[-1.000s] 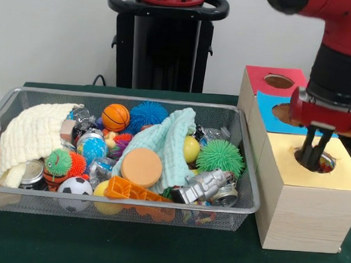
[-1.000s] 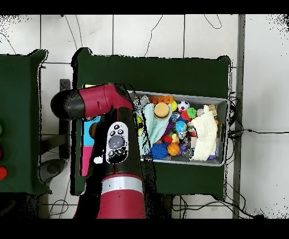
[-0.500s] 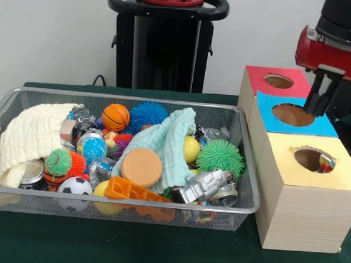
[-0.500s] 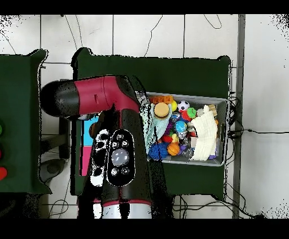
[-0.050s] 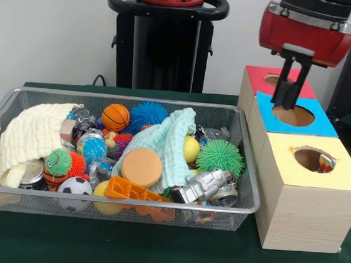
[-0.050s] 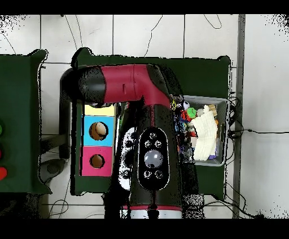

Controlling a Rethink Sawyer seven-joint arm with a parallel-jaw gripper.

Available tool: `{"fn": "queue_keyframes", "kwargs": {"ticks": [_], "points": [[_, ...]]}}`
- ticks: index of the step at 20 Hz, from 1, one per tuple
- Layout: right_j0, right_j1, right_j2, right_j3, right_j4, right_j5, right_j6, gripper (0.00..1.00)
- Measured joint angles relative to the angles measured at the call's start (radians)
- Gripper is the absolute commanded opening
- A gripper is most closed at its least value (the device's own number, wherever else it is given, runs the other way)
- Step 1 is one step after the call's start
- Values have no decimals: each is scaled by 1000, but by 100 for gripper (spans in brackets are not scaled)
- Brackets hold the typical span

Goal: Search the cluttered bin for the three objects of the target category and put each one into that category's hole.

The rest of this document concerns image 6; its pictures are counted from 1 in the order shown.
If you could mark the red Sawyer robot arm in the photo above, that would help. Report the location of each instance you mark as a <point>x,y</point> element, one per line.
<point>126,83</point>

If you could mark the clear mesh bin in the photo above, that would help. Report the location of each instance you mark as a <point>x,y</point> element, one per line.
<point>198,100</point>

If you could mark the wooden box with three holes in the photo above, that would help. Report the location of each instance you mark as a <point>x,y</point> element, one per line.
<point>99,155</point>

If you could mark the cream white cloth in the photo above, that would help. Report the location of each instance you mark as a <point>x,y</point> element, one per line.
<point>205,135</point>

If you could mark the dark green table cloth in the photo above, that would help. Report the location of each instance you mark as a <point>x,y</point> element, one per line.
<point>18,112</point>
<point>203,74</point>

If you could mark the black flat stand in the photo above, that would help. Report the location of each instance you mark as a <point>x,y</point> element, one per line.
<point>65,126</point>

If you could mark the grey round base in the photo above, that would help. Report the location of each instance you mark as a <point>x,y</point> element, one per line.
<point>52,169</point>

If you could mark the red round object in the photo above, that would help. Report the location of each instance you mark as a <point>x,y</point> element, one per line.
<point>2,173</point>

